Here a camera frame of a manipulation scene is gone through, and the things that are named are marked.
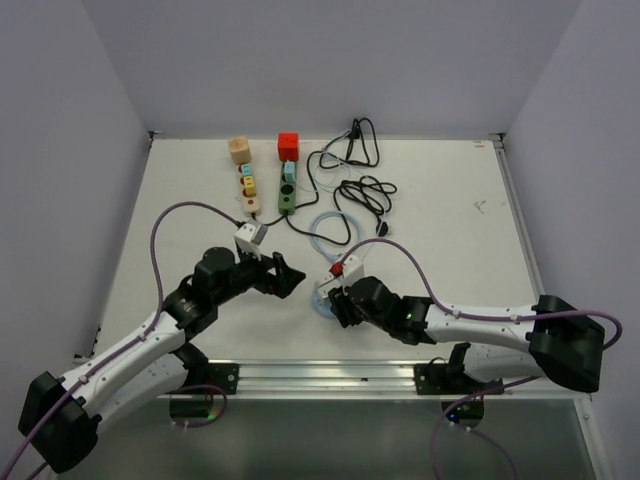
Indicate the teal charger on beige strip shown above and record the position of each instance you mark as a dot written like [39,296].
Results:
[246,169]

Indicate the light teal charger green strip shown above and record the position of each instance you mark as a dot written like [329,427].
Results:
[289,171]

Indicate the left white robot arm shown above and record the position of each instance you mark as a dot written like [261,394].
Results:
[63,416]

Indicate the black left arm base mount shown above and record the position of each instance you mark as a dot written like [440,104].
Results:
[220,377]

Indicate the round light blue socket hub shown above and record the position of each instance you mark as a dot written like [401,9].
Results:
[321,304]

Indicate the red cube adapter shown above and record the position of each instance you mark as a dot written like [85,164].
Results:
[288,146]

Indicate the beige power strip red sockets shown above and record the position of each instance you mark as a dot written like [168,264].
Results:
[249,206]

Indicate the yellow USB charger cube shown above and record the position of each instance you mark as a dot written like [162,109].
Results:
[249,186]

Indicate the beige wooden cube adapter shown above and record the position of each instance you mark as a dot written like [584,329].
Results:
[239,150]

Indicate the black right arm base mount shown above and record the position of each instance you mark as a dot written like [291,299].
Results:
[448,377]

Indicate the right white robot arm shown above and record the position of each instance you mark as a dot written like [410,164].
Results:
[549,339]

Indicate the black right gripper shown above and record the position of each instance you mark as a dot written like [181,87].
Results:
[338,307]

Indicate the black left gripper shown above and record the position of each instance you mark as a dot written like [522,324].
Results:
[285,278]

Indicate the black plug head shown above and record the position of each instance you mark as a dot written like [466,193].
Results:
[382,229]

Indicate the aluminium rail table edge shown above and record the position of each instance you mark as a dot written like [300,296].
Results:
[258,379]

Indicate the green power strip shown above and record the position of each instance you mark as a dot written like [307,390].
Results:
[287,196]

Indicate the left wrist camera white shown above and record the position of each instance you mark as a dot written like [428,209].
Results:
[249,237]

